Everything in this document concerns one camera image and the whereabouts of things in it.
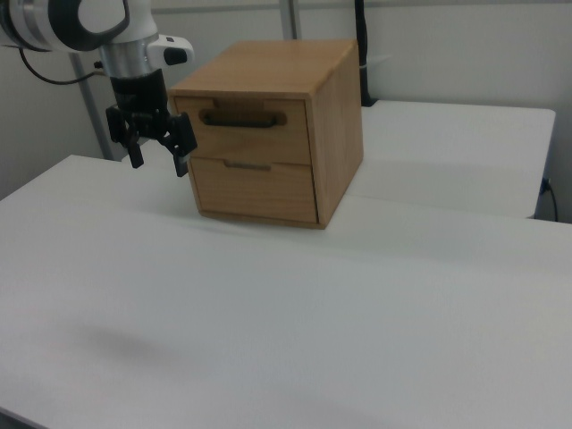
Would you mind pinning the wooden drawer with recessed grip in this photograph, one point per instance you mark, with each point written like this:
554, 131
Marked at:
254, 194

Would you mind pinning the black camera stand pole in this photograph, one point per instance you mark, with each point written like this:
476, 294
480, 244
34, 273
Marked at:
364, 49

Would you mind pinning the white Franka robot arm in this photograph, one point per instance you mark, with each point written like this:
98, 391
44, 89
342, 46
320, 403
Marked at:
44, 22

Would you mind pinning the wooden two-drawer cabinet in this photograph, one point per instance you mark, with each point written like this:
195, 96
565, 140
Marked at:
339, 134

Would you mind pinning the aluminium frame post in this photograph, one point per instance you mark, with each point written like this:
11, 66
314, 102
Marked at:
288, 20

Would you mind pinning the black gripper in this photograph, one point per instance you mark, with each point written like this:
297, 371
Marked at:
138, 96

